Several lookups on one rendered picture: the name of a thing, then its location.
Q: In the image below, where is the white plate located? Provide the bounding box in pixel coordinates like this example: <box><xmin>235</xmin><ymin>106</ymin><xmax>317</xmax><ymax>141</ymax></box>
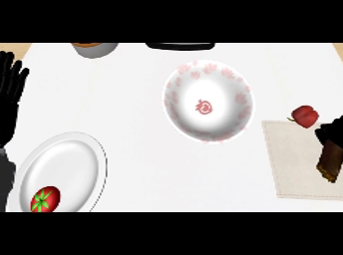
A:
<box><xmin>6</xmin><ymin>130</ymin><xmax>110</xmax><ymax>213</ymax></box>

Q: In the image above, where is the beige placemat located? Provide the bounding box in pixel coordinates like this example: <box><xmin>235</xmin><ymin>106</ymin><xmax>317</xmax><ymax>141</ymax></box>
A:
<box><xmin>261</xmin><ymin>120</ymin><xmax>343</xmax><ymax>202</ymax></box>

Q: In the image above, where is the black flat object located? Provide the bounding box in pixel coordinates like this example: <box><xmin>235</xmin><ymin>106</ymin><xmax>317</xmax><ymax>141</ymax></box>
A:
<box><xmin>145</xmin><ymin>42</ymin><xmax>218</xmax><ymax>52</ymax></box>

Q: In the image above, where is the grey cup with orange top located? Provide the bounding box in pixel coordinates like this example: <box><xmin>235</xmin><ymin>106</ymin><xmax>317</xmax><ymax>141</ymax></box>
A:
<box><xmin>71</xmin><ymin>42</ymin><xmax>122</xmax><ymax>60</ymax></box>

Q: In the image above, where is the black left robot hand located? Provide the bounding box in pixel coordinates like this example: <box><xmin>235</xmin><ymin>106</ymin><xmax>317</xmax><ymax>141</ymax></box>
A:
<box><xmin>0</xmin><ymin>51</ymin><xmax>33</xmax><ymax>150</ymax></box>

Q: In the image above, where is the red tomato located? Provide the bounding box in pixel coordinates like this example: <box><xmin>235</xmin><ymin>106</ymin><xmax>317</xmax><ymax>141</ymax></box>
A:
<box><xmin>30</xmin><ymin>185</ymin><xmax>62</xmax><ymax>213</ymax></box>

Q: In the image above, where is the white bowl with red pattern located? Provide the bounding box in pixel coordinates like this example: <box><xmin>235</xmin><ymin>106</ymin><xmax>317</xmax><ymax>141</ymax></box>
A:
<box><xmin>163</xmin><ymin>59</ymin><xmax>256</xmax><ymax>145</ymax></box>

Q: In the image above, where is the red apple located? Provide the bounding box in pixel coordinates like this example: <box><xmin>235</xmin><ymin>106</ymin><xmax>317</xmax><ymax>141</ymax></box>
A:
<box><xmin>287</xmin><ymin>105</ymin><xmax>321</xmax><ymax>129</ymax></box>

